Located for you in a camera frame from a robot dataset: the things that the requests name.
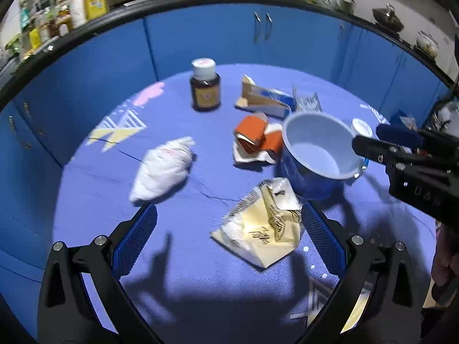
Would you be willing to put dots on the torn blue white carton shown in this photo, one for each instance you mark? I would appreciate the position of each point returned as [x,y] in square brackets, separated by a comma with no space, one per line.
[267,102]

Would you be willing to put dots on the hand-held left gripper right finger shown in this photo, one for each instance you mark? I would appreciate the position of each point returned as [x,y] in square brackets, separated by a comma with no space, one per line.
[322,238]

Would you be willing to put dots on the white plastic bottle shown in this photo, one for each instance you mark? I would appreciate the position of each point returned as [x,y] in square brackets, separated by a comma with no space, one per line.
[77,10]

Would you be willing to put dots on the blue lower kitchen cabinets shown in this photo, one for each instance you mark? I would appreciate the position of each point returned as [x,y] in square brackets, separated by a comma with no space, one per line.
[200,36]

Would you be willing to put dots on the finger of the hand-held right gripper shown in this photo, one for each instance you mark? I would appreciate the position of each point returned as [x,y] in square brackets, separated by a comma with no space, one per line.
[373,147]
[398,134]

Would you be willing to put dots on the clear plastic wrapper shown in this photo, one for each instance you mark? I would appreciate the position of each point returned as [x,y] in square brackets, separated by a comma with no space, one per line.
[307,101]

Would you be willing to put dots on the black kitchen countertop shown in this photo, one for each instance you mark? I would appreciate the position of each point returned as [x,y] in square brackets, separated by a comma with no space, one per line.
[161,7]

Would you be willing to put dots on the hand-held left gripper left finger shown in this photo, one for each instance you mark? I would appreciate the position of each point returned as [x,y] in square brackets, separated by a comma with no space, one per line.
[136,238]

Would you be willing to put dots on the dark wok with lid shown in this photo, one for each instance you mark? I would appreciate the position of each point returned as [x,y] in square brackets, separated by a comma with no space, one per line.
[388,17]

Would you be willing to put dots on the brown bottle with white cap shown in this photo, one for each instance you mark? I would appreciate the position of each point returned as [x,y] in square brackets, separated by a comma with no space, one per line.
[205,91]

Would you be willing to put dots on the person's right hand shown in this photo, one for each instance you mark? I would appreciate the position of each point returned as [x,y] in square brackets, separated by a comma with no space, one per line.
[444,254]

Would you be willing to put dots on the yellow white food wrapper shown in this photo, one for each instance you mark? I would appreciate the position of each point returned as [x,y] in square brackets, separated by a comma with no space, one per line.
[258,233]

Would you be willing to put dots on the orange white crumpled packaging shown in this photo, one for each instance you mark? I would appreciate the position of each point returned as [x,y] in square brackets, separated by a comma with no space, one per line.
[254,136]

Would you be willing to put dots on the small white cup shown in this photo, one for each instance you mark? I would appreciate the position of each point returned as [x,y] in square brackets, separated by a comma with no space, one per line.
[361,127]

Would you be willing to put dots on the row of condiment bottles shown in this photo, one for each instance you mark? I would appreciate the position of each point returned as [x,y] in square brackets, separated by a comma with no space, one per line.
[43,30]

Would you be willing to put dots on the white plastic bag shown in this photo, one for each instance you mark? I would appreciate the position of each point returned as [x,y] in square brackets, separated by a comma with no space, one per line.
[163,168]

